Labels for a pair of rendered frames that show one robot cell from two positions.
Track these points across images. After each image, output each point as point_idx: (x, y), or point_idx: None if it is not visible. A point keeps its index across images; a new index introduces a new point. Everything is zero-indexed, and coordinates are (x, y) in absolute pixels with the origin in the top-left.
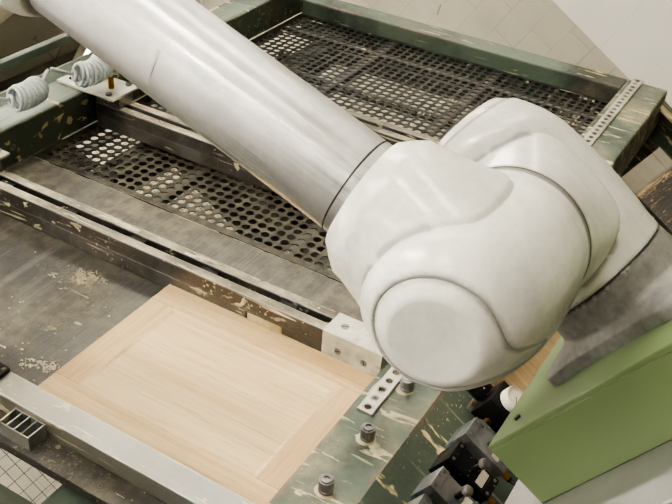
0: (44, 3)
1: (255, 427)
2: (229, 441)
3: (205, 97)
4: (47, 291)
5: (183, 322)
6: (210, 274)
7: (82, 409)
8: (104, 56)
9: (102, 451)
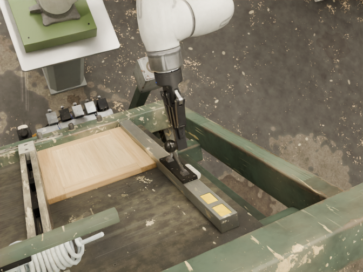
0: None
1: (93, 144)
2: (106, 142)
3: None
4: None
5: (67, 181)
6: (35, 176)
7: (142, 154)
8: None
9: (148, 136)
